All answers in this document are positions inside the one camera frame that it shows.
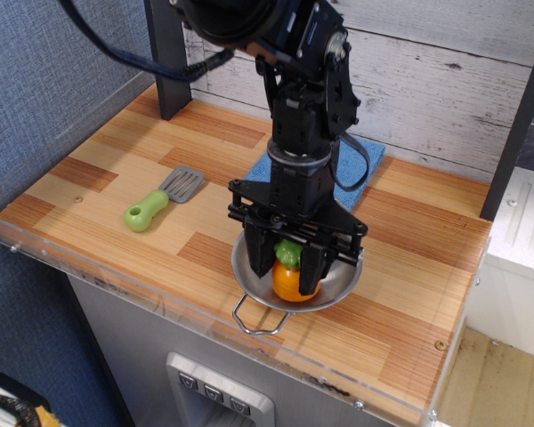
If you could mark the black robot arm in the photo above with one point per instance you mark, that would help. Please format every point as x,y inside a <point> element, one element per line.
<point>302,53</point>

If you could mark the clear acrylic table guard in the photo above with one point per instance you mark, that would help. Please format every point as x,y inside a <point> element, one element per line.
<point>95,144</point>

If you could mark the green handled grey toy spatula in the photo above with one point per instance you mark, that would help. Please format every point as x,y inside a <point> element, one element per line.
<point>179,186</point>

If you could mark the steel bowl with wire handles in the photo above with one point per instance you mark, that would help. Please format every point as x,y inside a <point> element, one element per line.
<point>340,281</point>

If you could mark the blue folded towel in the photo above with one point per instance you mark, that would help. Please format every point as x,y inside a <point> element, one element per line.
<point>352,166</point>

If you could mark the orange toy carrot green top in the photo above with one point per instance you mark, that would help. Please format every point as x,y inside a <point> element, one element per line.
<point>286,272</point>

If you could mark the white side cabinet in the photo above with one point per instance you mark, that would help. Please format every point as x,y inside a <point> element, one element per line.
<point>501,303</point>

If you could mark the dark grey right post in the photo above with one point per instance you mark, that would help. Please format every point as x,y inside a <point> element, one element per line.
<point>511,152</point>

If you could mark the yellow object bottom left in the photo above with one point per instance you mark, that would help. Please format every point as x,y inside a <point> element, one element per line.
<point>47,419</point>

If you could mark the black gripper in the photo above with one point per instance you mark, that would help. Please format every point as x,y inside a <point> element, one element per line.
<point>297,203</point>

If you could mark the grey toy fridge cabinet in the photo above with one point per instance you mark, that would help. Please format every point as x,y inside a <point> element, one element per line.
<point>135,342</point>

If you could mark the silver dispenser button panel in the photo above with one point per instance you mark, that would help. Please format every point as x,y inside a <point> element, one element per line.
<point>205,397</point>

